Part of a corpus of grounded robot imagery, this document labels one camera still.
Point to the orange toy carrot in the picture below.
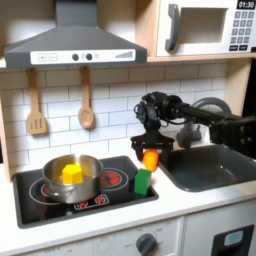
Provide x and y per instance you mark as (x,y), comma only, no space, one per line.
(150,160)

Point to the yellow hexagonal block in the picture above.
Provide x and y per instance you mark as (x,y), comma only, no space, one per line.
(71,175)

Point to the steel pot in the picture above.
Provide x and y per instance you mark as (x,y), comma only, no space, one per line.
(80,193)

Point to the green cube block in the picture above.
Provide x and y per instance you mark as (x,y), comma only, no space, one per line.
(141,183)

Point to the dark grey tap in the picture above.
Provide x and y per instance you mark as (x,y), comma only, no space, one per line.
(188,136)

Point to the dark grey sink basin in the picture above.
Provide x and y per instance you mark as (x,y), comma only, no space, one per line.
(200,170)

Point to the wooden spoon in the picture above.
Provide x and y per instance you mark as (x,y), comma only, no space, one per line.
(86,116)

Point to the white cupboard door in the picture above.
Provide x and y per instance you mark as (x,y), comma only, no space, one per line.
(200,230)

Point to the grey oven knob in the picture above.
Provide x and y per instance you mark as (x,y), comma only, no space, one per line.
(146,245)

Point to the wooden kitchen shelf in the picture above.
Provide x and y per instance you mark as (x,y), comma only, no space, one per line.
(200,58)

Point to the white toy microwave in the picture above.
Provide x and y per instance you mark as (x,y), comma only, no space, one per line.
(200,48)

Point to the wooden slotted spatula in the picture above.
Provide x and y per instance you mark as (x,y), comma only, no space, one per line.
(36,123)

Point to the black toy stove top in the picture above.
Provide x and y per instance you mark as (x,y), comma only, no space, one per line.
(30,213)

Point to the grey extractor hood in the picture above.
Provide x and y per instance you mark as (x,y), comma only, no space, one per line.
(73,40)

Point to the wooden side post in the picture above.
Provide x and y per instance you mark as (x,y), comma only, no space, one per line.
(238,83)

